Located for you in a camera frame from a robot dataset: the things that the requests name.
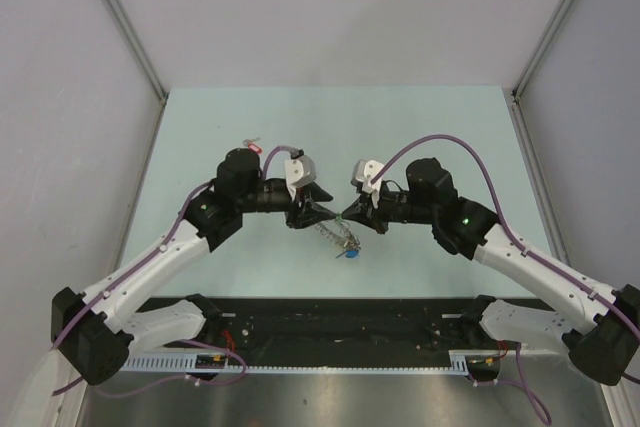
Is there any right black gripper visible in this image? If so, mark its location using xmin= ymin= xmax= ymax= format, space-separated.
xmin=342 ymin=181 xmax=436 ymax=235

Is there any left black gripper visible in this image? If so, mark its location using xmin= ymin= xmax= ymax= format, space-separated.
xmin=237 ymin=181 xmax=336 ymax=229

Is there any large metal keyring disc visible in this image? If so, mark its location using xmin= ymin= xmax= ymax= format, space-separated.
xmin=314 ymin=219 xmax=361 ymax=253

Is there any key with blue tag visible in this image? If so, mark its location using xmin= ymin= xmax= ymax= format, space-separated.
xmin=336 ymin=246 xmax=360 ymax=259

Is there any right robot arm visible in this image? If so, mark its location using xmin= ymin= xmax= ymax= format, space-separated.
xmin=342 ymin=158 xmax=639 ymax=386

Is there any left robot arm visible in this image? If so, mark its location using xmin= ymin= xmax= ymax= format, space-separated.
xmin=51 ymin=148 xmax=336 ymax=386

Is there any key with red tag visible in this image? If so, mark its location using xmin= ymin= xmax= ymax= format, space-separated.
xmin=243 ymin=138 xmax=263 ymax=155

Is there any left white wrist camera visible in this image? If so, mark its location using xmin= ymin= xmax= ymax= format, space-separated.
xmin=284 ymin=149 xmax=317 ymax=199

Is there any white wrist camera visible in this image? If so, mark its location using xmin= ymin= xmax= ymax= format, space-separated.
xmin=284 ymin=149 xmax=317 ymax=199
xmin=351 ymin=159 xmax=384 ymax=209

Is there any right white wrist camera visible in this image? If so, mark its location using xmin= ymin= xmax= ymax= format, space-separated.
xmin=351 ymin=159 xmax=384 ymax=209

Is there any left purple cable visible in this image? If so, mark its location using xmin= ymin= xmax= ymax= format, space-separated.
xmin=49 ymin=144 xmax=304 ymax=398

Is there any purple cable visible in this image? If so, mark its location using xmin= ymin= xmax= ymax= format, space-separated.
xmin=49 ymin=144 xmax=304 ymax=398
xmin=369 ymin=134 xmax=640 ymax=423

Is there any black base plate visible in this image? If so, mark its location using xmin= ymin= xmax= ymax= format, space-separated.
xmin=102 ymin=296 xmax=584 ymax=366

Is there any right frame post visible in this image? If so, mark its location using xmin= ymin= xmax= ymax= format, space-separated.
xmin=510 ymin=0 xmax=606 ymax=101

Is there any frame post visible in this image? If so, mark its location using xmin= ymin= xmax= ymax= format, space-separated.
xmin=73 ymin=0 xmax=169 ymax=104
xmin=510 ymin=0 xmax=606 ymax=101

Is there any slotted cable duct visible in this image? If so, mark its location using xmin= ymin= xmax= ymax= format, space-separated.
xmin=120 ymin=351 xmax=498 ymax=376

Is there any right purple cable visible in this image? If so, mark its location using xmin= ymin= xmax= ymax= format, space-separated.
xmin=369 ymin=134 xmax=640 ymax=423

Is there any left frame post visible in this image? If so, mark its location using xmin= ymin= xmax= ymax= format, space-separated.
xmin=73 ymin=0 xmax=169 ymax=104

